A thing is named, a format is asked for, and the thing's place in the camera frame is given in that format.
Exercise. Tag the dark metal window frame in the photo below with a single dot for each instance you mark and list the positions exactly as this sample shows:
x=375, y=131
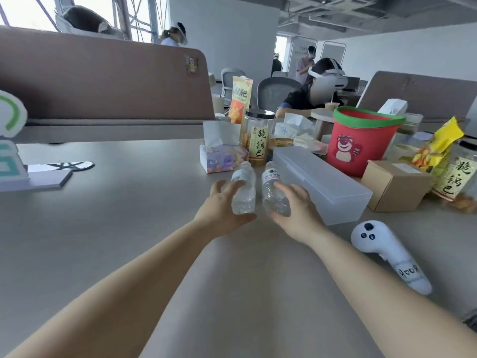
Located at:
x=117, y=14

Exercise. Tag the white handheld controller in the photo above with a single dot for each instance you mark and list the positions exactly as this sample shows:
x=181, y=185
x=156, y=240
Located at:
x=380, y=242

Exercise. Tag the grey mesh office chair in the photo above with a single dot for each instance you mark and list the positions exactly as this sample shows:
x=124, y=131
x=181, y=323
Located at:
x=231, y=80
x=274, y=93

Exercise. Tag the yellow crisp bag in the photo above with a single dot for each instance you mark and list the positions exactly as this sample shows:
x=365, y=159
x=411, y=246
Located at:
x=441, y=139

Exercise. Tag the clear plastic food bag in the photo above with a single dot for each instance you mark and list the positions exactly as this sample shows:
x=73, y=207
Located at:
x=298, y=124

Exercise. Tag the person's right hand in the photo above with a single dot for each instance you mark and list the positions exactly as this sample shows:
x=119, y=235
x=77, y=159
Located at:
x=303, y=219

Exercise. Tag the green white standing sign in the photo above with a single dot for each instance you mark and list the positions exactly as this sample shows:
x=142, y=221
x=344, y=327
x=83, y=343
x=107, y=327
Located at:
x=13, y=108

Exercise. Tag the person's right forearm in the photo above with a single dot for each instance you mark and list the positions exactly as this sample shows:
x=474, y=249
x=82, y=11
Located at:
x=372, y=294

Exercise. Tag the clear snack jar black lid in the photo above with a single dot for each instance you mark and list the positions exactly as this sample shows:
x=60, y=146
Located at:
x=456, y=175

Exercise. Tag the white tissue pack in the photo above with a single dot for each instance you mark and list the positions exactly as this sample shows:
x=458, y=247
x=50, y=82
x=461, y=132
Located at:
x=393, y=106

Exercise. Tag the small white label plastic bottle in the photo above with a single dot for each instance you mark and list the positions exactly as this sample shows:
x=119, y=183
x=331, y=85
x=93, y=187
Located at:
x=272, y=182
x=244, y=197

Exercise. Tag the purple print tissue box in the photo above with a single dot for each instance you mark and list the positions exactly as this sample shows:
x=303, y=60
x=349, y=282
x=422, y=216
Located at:
x=223, y=160

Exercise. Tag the brown cardboard box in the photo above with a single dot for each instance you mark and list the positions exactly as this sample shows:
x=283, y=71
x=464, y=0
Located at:
x=395, y=190

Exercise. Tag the red bear print bucket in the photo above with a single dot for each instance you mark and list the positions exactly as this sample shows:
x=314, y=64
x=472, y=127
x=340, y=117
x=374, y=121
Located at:
x=372, y=145

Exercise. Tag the person's left forearm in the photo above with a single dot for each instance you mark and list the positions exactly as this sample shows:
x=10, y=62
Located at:
x=111, y=305

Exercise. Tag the clear plastic storage box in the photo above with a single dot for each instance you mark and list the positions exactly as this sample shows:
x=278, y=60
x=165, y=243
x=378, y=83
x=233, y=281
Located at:
x=324, y=186

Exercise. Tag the white vr headset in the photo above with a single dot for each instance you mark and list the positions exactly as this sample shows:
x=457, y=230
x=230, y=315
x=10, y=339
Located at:
x=182, y=35
x=335, y=80

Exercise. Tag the person's left hand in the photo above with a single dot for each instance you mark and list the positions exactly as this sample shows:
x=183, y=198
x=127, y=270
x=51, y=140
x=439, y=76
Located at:
x=218, y=216

